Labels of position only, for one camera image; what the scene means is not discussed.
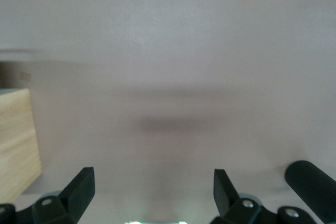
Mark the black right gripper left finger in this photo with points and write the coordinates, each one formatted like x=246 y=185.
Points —
x=76 y=195

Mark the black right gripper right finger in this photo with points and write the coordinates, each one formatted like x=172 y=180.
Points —
x=225 y=197

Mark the light wooden drawer cabinet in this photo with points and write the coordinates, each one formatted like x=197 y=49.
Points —
x=15 y=140

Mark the black ribbed cylinder vase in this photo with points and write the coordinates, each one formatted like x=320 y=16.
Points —
x=315 y=187

